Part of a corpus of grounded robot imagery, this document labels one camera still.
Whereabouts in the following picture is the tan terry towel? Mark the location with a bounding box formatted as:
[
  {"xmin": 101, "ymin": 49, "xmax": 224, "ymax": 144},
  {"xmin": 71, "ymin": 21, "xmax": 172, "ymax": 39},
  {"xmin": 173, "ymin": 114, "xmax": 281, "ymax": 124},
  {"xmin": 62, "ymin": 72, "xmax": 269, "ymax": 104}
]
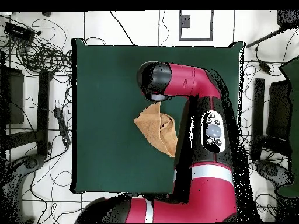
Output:
[{"xmin": 133, "ymin": 101, "xmax": 179, "ymax": 159}]

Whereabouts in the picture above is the dark flat box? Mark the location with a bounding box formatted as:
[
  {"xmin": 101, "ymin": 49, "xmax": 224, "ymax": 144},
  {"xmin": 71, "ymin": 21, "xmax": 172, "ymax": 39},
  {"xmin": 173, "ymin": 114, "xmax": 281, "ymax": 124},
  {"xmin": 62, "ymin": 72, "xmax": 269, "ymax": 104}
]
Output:
[
  {"xmin": 0, "ymin": 66, "xmax": 25, "ymax": 125},
  {"xmin": 266, "ymin": 79, "xmax": 293, "ymax": 141}
]

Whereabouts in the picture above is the dark green table cloth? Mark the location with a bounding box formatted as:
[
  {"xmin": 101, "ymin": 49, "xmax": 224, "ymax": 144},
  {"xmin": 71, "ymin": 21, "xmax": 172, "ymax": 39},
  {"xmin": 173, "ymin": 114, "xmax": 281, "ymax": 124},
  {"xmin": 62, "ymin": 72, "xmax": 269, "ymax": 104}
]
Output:
[{"xmin": 71, "ymin": 38, "xmax": 245, "ymax": 195}]

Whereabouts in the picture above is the black power strip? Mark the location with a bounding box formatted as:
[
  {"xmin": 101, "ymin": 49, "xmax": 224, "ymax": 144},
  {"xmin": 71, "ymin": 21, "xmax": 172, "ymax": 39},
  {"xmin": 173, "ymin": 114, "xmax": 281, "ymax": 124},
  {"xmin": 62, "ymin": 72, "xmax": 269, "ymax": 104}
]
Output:
[{"xmin": 53, "ymin": 107, "xmax": 71, "ymax": 147}]

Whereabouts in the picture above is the black upright bar stand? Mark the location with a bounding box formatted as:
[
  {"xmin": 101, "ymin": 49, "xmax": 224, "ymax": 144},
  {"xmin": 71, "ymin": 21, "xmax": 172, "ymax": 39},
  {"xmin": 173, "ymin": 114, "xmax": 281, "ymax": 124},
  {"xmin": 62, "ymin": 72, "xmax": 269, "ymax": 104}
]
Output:
[
  {"xmin": 251, "ymin": 78, "xmax": 266, "ymax": 162},
  {"xmin": 36, "ymin": 71, "xmax": 53, "ymax": 157}
]

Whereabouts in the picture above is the grey curved base foot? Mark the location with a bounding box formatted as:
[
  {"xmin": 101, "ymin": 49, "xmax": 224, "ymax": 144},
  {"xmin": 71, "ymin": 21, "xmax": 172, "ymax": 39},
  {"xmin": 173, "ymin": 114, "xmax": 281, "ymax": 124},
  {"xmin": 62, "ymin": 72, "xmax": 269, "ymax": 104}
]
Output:
[
  {"xmin": 254, "ymin": 159, "xmax": 295, "ymax": 187},
  {"xmin": 0, "ymin": 153, "xmax": 46, "ymax": 223}
]

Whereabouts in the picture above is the dark grey power adapter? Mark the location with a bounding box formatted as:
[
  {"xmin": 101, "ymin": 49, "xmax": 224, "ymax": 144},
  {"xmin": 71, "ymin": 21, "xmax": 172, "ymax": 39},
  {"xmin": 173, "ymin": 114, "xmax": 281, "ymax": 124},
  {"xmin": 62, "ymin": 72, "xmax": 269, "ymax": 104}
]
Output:
[{"xmin": 258, "ymin": 60, "xmax": 273, "ymax": 75}]

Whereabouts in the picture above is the dark tripod rod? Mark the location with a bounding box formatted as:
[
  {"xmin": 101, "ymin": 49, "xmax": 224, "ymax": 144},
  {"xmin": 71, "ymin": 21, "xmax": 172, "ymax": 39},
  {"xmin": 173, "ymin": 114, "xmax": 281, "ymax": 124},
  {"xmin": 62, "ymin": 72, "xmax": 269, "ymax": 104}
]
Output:
[{"xmin": 245, "ymin": 9, "xmax": 299, "ymax": 48}]

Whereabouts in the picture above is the black electronics box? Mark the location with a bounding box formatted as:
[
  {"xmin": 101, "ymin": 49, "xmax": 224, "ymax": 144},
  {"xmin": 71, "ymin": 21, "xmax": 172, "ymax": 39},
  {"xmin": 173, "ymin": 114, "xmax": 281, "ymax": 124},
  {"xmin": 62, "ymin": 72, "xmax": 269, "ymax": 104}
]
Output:
[{"xmin": 3, "ymin": 21, "xmax": 36, "ymax": 43}]

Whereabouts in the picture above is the tangle of black cables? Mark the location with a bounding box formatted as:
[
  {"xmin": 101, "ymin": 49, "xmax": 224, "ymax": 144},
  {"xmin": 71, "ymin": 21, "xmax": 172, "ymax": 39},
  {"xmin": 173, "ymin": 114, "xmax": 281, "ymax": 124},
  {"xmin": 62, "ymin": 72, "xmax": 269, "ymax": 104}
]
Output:
[{"xmin": 0, "ymin": 13, "xmax": 73, "ymax": 78}]

